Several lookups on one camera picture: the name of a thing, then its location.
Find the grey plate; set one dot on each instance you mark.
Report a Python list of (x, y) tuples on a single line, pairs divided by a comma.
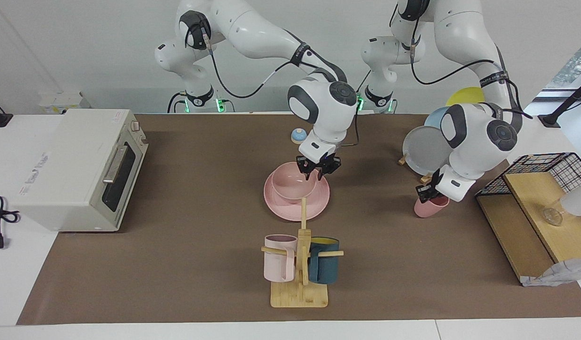
[(422, 151)]

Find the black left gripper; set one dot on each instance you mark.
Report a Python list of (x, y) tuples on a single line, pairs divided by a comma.
[(429, 186)]

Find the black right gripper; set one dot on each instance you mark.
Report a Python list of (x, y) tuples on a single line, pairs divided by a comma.
[(318, 165)]

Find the blue dome with wooden knob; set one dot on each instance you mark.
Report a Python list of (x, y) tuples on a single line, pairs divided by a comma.
[(298, 138)]

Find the white box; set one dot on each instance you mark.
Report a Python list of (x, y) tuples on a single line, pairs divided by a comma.
[(59, 101)]

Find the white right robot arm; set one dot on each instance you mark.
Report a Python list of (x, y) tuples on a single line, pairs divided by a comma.
[(252, 28)]

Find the pink plate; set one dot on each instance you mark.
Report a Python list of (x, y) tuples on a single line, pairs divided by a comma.
[(281, 210)]

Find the pink mug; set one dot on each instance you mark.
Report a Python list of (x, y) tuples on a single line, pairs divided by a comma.
[(273, 269)]

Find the clear glass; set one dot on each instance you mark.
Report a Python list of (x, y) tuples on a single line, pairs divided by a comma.
[(578, 200)]

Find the window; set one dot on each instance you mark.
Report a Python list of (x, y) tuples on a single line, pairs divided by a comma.
[(576, 63)]

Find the wooden shelf with marble sides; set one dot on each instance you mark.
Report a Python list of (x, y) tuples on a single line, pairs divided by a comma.
[(512, 226)]

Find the beige toaster oven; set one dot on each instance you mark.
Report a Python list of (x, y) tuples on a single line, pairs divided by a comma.
[(59, 165)]

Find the dark teal mug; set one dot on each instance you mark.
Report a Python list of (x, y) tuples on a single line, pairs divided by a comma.
[(325, 271)]

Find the wooden plate rack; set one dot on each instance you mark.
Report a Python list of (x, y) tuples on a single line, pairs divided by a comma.
[(402, 160)]

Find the wooden mug tree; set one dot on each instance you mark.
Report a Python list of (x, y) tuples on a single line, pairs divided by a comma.
[(299, 297)]

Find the brown table mat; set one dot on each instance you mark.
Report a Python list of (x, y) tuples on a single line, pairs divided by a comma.
[(177, 264)]

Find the black camera stand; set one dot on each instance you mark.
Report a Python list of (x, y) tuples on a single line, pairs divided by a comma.
[(550, 120)]

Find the pink bowl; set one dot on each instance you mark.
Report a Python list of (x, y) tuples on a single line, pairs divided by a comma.
[(290, 186)]

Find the yellow plate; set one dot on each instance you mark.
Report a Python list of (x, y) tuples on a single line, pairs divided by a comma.
[(465, 97)]

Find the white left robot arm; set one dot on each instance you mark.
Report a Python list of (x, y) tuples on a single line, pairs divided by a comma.
[(474, 141)]

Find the pink cup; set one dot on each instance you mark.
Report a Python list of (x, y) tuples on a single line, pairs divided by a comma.
[(427, 210)]

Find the blue plate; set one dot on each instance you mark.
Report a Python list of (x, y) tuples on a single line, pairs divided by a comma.
[(434, 120)]

